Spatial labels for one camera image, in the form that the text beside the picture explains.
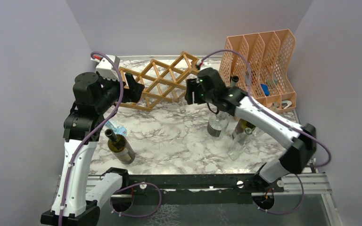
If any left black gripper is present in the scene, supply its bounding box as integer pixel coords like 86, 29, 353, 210
95, 72, 145, 113

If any square clear glass bottle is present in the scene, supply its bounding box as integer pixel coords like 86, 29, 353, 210
176, 95, 187, 113

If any wooden lattice wine rack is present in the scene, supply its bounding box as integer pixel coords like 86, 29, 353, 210
119, 51, 199, 112

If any green wine bottle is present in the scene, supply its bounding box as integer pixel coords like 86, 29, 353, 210
229, 76, 239, 88
232, 119, 256, 139
105, 129, 136, 165

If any slim clear glass bottle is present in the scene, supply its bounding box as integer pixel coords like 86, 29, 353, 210
227, 128, 254, 160

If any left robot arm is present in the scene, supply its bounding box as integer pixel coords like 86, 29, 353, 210
41, 72, 144, 226

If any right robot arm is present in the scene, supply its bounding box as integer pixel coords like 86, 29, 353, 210
185, 67, 317, 192

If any clear bottle silver cap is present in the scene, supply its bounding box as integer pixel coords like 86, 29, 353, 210
206, 111, 229, 139

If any blue white small object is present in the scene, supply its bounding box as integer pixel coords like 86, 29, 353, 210
105, 121, 128, 137

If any peach plastic file organizer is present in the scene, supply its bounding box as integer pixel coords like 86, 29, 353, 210
219, 29, 296, 113

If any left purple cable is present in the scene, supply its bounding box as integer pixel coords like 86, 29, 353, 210
58, 51, 125, 226

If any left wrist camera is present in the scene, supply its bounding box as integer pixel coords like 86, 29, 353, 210
91, 56, 119, 81

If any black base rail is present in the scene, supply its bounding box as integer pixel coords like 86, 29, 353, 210
106, 167, 284, 210

